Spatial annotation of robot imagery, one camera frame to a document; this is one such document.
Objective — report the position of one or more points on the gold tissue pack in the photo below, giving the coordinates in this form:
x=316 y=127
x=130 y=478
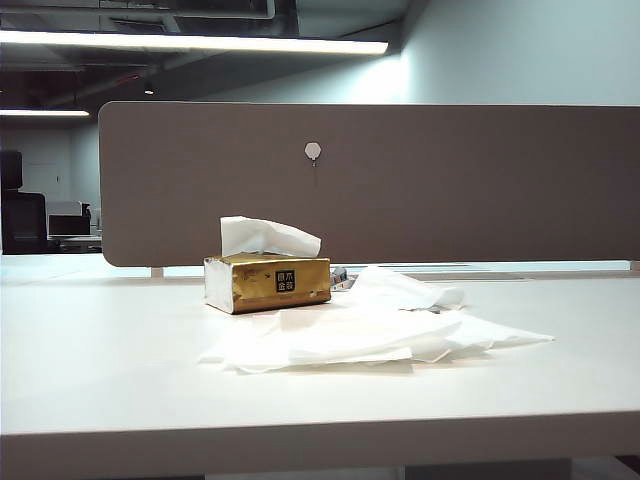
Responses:
x=250 y=287

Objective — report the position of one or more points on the white tissue sticking from pack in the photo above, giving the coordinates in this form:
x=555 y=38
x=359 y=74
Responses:
x=250 y=235

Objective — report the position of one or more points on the white hexagonal hook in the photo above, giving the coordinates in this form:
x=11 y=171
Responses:
x=312 y=150

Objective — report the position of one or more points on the brown desk divider panel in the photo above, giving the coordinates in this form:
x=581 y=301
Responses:
x=175 y=160

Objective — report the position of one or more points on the small ceiling spotlight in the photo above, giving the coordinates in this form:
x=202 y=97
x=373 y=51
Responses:
x=149 y=90

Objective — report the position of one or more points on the long ceiling light strip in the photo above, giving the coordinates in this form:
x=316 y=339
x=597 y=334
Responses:
x=200 y=42

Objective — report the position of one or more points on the white background office desk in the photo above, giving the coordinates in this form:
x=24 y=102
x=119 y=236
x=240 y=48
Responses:
x=70 y=225

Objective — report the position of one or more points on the black office chair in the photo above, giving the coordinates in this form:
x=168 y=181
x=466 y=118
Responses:
x=22 y=220

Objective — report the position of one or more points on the short ceiling light strip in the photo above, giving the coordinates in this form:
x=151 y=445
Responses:
x=45 y=113

